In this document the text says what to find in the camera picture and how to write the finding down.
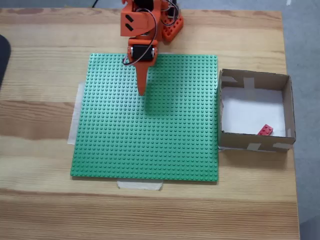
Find gripper servo cable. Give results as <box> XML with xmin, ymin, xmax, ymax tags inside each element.
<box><xmin>122</xmin><ymin>7</ymin><xmax>165</xmax><ymax>66</ymax></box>

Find open cardboard box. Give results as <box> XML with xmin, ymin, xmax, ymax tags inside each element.
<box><xmin>217</xmin><ymin>68</ymin><xmax>297</xmax><ymax>153</ymax></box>

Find black rounded object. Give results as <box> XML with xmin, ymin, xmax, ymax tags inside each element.
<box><xmin>0</xmin><ymin>34</ymin><xmax>12</xmax><ymax>92</ymax></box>

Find white paper box lining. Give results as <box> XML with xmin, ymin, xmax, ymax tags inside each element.
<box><xmin>221</xmin><ymin>86</ymin><xmax>287</xmax><ymax>138</ymax></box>

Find green lego baseplate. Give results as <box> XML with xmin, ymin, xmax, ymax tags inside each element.
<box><xmin>69</xmin><ymin>52</ymin><xmax>219</xmax><ymax>185</ymax></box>

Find long masking tape strip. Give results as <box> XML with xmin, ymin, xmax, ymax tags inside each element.
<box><xmin>67</xmin><ymin>82</ymin><xmax>85</xmax><ymax>146</ymax></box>

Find red lego block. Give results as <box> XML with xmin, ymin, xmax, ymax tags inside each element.
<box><xmin>257</xmin><ymin>124</ymin><xmax>275</xmax><ymax>136</ymax></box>

